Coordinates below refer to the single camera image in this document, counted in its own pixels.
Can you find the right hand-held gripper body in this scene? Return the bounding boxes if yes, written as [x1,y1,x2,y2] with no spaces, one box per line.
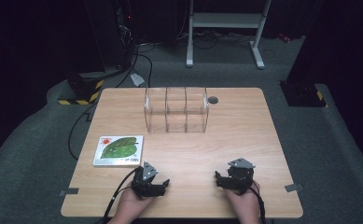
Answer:
[227,157,257,196]

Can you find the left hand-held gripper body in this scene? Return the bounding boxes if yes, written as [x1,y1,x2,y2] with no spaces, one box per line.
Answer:
[131,161,160,200]

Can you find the clear acrylic divider rack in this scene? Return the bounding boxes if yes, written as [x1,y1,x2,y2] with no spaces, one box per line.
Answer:
[143,86,210,134]

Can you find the person's left hand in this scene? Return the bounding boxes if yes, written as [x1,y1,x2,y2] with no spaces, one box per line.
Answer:
[108,188,155,224]

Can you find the person's right hand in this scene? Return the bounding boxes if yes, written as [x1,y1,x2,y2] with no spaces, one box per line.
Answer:
[226,183,260,224]

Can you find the grey tape strip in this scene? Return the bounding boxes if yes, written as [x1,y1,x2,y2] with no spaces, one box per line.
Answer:
[284,183,304,193]
[59,188,80,197]

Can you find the white paper scrap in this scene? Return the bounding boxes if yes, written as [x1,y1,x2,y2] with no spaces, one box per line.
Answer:
[130,73,146,88]

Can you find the black base with yellow mark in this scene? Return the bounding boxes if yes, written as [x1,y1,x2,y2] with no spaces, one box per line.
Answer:
[279,81,328,108]

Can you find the black yellow striped base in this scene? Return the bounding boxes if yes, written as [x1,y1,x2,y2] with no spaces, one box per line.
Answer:
[57,73,105,106]

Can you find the dark equipment tower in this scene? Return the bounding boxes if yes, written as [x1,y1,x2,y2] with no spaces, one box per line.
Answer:
[113,0,140,71]

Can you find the white metal stand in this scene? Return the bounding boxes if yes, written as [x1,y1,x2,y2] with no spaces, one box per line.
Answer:
[186,0,272,70]

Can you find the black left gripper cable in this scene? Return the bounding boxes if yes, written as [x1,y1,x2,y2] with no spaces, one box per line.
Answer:
[102,167,138,224]

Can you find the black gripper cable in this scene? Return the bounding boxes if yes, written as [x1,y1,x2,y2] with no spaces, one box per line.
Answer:
[102,167,138,224]
[250,180,268,224]

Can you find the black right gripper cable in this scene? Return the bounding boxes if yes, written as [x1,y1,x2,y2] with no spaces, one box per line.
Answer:
[250,180,268,224]

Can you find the black floor cable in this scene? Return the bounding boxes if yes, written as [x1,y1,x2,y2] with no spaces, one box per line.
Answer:
[67,43,154,161]

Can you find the bundle of floor cables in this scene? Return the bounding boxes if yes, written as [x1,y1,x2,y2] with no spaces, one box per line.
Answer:
[176,28,256,50]

